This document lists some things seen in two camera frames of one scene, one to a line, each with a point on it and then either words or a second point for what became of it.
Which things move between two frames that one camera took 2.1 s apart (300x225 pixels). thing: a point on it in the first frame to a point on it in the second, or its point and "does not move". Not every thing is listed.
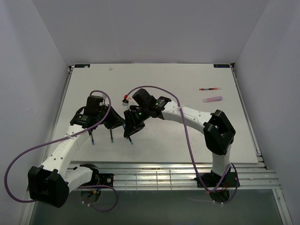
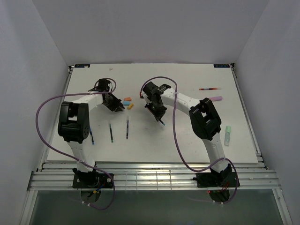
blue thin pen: [92, 139] does not move
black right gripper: [132, 126] to [159, 115]
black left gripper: [116, 120] to [117, 103]
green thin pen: [111, 135] does not move
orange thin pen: [210, 88] does not move
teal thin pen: [129, 137] to [162, 122]
